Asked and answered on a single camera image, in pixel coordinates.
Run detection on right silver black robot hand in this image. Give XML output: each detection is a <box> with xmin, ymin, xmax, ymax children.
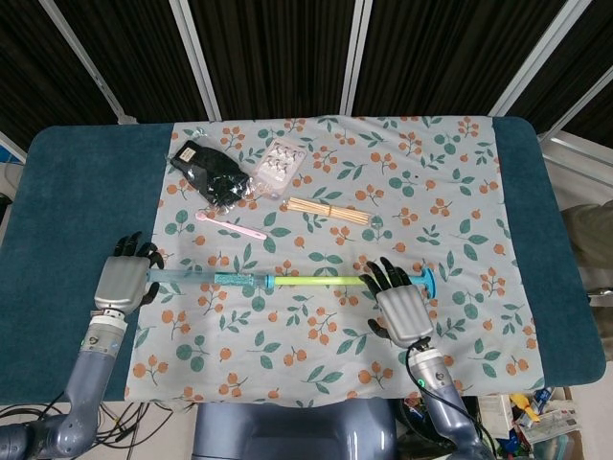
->
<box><xmin>358</xmin><ymin>257</ymin><xmax>436</xmax><ymax>350</ymax></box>

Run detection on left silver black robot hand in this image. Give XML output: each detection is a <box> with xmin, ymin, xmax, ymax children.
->
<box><xmin>93</xmin><ymin>232</ymin><xmax>167</xmax><ymax>315</ymax></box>

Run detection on teal velvet table cover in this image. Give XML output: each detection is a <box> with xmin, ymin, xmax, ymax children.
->
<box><xmin>0</xmin><ymin>114</ymin><xmax>607</xmax><ymax>403</ymax></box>

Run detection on floral orange berry tablecloth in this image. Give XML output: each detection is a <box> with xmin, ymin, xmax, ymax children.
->
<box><xmin>123</xmin><ymin>114</ymin><xmax>547</xmax><ymax>403</ymax></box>

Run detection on pink toothbrush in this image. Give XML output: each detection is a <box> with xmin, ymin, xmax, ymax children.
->
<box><xmin>195</xmin><ymin>210</ymin><xmax>268</xmax><ymax>241</ymax></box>

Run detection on bundle of wooden sticks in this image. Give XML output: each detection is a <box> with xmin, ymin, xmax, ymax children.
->
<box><xmin>285</xmin><ymin>195</ymin><xmax>374</xmax><ymax>226</ymax></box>

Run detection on white cardboard box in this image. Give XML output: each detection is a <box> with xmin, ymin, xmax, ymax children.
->
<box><xmin>478</xmin><ymin>395</ymin><xmax>512</xmax><ymax>441</ymax></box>

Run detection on black gloves in plastic bag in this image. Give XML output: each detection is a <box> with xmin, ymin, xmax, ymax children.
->
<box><xmin>167</xmin><ymin>126</ymin><xmax>258</xmax><ymax>210</ymax></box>

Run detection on blue-grey robot torso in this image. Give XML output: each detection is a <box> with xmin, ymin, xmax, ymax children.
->
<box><xmin>193</xmin><ymin>400</ymin><xmax>398</xmax><ymax>460</ymax></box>

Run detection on clear pink blister pack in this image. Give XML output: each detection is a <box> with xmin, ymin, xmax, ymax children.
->
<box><xmin>252</xmin><ymin>137</ymin><xmax>307</xmax><ymax>200</ymax></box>

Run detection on person in khaki trousers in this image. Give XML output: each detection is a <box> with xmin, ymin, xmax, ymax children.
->
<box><xmin>559</xmin><ymin>200</ymin><xmax>613</xmax><ymax>360</ymax></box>

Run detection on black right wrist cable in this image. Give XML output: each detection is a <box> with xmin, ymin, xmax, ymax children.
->
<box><xmin>404</xmin><ymin>337</ymin><xmax>432</xmax><ymax>397</ymax></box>

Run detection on black floor cable bundle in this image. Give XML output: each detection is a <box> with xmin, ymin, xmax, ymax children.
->
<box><xmin>0</xmin><ymin>401</ymin><xmax>193</xmax><ymax>451</ymax></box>

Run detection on white partition frame post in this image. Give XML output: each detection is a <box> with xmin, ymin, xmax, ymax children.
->
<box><xmin>342</xmin><ymin>0</ymin><xmax>374</xmax><ymax>117</ymax></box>
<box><xmin>490</xmin><ymin>0</ymin><xmax>581</xmax><ymax>116</ymax></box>
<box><xmin>170</xmin><ymin>0</ymin><xmax>222</xmax><ymax>121</ymax></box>
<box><xmin>46</xmin><ymin>0</ymin><xmax>138</xmax><ymax>125</ymax></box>

